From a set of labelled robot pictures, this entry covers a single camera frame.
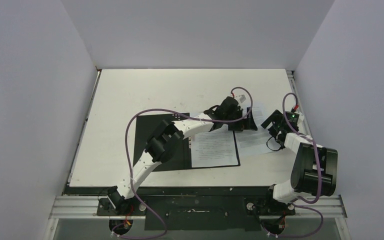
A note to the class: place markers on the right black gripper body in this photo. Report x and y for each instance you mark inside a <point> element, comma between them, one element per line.
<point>274,120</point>

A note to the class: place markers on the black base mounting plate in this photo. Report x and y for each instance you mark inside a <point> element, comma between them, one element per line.
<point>192,208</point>

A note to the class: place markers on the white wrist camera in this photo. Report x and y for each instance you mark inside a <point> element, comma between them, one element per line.
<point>241,98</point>
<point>298,117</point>

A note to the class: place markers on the cream and black file folder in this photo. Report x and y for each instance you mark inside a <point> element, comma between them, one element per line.
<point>146,124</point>

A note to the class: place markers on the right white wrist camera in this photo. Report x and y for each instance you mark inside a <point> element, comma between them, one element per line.
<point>298,117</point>

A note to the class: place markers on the aluminium frame rail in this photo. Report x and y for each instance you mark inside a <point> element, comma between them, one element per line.
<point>86,207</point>

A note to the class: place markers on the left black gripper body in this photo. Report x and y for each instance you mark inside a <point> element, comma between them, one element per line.
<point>242,125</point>

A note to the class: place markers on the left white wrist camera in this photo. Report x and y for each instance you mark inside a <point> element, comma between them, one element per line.
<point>241,98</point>

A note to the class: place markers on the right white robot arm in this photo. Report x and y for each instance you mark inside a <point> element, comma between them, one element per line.
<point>314,171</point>

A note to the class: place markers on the printed white paper sheet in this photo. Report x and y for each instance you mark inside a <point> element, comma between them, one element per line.
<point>214,149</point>

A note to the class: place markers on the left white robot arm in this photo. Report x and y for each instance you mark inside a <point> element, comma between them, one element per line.
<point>162,143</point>

